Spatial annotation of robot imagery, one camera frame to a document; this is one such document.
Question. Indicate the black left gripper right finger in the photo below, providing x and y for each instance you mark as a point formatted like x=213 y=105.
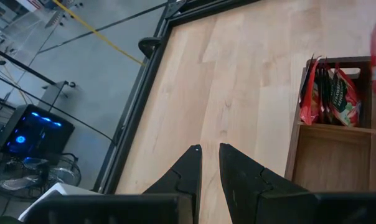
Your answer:
x=244 y=186

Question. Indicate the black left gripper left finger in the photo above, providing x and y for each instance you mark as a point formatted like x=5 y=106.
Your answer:
x=188 y=174

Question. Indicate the wooden compartment box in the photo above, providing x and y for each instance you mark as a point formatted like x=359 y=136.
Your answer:
x=331 y=158

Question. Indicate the black floor fan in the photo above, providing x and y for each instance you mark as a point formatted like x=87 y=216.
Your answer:
x=60 y=174

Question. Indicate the black wheeled stand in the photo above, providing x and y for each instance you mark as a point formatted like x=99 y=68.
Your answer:
x=55 y=93

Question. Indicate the black computer tower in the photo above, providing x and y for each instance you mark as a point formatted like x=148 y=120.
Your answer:
x=35 y=133

